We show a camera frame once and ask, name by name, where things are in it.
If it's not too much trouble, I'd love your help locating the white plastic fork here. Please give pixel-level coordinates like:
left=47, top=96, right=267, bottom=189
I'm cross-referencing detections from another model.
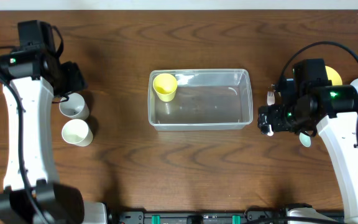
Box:
left=267, top=91, right=275, bottom=106

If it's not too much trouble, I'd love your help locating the yellow plastic cup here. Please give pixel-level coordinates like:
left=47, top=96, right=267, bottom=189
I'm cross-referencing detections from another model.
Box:
left=152, top=73, right=178, bottom=102

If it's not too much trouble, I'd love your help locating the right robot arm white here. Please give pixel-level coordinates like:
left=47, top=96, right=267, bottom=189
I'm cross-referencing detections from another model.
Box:
left=258, top=85, right=358, bottom=223

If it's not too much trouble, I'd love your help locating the cream plastic cup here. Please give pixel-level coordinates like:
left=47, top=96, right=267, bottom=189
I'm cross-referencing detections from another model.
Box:
left=62, top=119, right=93, bottom=147

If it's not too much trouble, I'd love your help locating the pale green plastic spoon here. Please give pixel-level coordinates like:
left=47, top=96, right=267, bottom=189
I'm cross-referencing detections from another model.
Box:
left=299, top=133, right=311, bottom=147

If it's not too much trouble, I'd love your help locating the clear plastic container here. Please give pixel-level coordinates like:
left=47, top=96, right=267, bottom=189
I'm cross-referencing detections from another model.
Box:
left=147, top=68, right=254, bottom=131

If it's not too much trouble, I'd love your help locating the grey plastic cup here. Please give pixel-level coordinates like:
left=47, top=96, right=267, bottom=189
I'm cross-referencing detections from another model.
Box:
left=59, top=93, right=90, bottom=120

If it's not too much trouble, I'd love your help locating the black mounting rail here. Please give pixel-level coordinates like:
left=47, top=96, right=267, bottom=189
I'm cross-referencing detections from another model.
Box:
left=107, top=208, right=289, bottom=224

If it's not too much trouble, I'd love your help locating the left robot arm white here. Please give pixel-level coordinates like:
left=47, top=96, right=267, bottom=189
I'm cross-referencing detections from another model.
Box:
left=0, top=47, right=109, bottom=223

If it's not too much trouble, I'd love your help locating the yellow plastic bowl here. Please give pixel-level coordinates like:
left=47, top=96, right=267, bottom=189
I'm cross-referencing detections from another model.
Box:
left=325, top=65, right=342, bottom=86

